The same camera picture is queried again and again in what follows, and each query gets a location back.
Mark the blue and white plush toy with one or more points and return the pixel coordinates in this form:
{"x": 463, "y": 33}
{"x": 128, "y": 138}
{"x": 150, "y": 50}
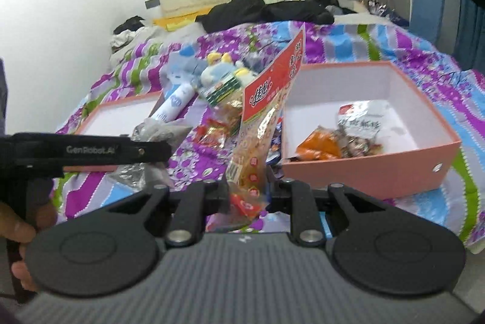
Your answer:
{"x": 221, "y": 66}

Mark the deep pink cardboard box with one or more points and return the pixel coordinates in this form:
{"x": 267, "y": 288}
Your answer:
{"x": 418, "y": 164}

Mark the green bean snack packet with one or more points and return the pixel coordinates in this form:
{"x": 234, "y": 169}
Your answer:
{"x": 227, "y": 89}

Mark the shallow pink box lid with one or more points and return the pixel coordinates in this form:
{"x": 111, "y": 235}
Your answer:
{"x": 113, "y": 123}

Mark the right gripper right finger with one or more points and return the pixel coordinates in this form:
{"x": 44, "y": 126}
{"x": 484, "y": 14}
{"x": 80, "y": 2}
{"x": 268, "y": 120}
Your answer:
{"x": 296, "y": 199}

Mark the floral purple bedspread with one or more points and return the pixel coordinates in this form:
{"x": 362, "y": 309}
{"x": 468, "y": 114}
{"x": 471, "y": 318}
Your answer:
{"x": 458, "y": 94}

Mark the person's left hand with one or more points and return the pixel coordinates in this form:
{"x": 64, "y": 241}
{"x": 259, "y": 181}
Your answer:
{"x": 15, "y": 229}

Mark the clothes heap on nightstand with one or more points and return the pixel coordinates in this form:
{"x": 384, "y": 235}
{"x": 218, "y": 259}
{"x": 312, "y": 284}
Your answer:
{"x": 126, "y": 32}

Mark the red clear long snack packet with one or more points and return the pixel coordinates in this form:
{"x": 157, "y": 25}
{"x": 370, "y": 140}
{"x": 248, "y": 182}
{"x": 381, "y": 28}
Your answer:
{"x": 263, "y": 100}

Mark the white red-label snack packet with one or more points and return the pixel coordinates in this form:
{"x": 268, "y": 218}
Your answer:
{"x": 368, "y": 128}

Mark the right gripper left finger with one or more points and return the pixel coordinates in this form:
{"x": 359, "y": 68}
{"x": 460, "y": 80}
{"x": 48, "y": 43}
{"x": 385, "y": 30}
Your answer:
{"x": 190, "y": 208}

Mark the black clothes pile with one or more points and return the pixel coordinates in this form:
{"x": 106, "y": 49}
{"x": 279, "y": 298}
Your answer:
{"x": 236, "y": 12}

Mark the yellow pillow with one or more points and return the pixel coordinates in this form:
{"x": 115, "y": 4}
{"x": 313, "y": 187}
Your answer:
{"x": 174, "y": 23}

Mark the clear grey snack packet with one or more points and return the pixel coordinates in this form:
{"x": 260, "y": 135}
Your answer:
{"x": 160, "y": 141}

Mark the blue snack packet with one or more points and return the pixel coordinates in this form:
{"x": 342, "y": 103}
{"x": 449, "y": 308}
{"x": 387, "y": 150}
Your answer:
{"x": 274, "y": 153}

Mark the red orange snack packet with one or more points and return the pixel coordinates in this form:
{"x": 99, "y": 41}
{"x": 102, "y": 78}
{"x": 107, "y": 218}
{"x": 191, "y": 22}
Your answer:
{"x": 212, "y": 134}

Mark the white spray bottle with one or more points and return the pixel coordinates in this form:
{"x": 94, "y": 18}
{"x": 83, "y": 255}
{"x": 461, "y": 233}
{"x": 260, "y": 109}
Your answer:
{"x": 173, "y": 105}

